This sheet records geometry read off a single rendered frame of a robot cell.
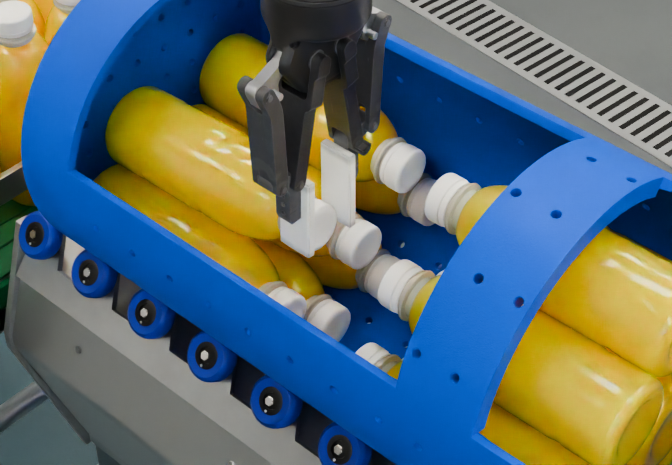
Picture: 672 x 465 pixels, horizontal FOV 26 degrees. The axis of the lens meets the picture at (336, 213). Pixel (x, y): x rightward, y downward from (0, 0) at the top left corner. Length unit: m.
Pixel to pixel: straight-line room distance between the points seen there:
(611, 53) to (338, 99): 2.28
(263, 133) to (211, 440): 0.37
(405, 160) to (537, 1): 2.30
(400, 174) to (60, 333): 0.39
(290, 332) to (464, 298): 0.15
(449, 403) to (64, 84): 0.41
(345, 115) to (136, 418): 0.41
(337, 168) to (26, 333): 0.45
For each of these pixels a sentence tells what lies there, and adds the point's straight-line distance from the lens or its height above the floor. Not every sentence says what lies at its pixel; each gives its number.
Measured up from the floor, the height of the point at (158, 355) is 0.93.
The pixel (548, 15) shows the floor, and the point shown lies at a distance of 3.40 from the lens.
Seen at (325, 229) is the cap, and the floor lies 1.12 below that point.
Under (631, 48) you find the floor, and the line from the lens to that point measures 3.32.
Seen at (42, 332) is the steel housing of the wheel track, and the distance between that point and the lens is 1.41.
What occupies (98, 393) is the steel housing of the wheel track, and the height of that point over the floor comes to 0.85.
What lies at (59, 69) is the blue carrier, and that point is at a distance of 1.17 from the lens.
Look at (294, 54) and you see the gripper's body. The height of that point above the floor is 1.30.
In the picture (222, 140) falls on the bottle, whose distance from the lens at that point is 1.14.
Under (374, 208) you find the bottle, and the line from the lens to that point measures 1.24.
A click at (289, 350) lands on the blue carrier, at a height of 1.09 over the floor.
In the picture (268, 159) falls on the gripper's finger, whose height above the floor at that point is 1.23.
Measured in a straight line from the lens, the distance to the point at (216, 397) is 1.25.
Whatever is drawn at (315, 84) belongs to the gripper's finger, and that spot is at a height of 1.28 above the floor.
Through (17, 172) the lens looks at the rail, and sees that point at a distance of 1.42.
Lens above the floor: 1.86
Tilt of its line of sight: 41 degrees down
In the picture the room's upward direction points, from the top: straight up
